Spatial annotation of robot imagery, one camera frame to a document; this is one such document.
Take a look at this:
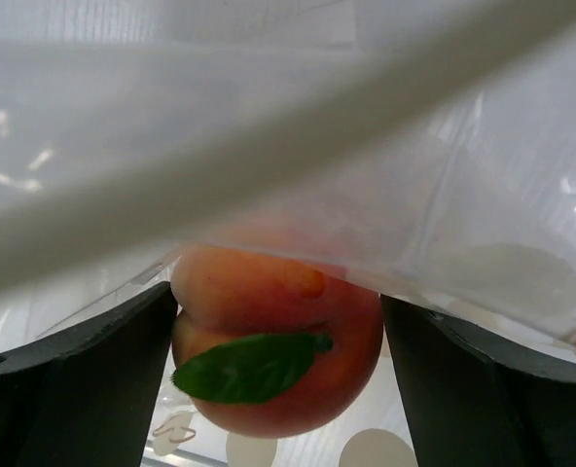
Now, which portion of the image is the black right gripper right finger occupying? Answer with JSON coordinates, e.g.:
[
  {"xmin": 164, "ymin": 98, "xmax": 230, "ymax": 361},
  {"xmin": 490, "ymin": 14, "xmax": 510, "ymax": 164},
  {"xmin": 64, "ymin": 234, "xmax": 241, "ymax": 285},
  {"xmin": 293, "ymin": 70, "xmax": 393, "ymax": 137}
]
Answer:
[{"xmin": 380, "ymin": 296, "xmax": 576, "ymax": 466}]

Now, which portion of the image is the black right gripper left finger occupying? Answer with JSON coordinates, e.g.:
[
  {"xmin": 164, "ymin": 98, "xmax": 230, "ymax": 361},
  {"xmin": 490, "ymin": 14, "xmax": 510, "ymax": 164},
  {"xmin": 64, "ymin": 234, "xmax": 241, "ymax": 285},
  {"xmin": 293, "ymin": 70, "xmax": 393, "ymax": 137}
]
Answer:
[{"xmin": 0, "ymin": 282, "xmax": 177, "ymax": 466}]

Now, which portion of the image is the pink fake food piece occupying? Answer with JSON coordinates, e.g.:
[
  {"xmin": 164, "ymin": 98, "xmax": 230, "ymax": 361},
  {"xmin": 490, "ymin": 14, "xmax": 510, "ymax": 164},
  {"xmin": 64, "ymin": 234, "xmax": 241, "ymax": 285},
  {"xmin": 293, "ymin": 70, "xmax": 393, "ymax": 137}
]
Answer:
[{"xmin": 170, "ymin": 227, "xmax": 383, "ymax": 438}]

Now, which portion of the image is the clear zip top bag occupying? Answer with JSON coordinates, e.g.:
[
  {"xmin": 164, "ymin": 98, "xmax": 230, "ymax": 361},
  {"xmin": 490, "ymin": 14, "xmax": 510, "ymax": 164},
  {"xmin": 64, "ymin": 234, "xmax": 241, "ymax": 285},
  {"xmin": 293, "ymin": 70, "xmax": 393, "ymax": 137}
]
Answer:
[{"xmin": 0, "ymin": 1, "xmax": 576, "ymax": 466}]

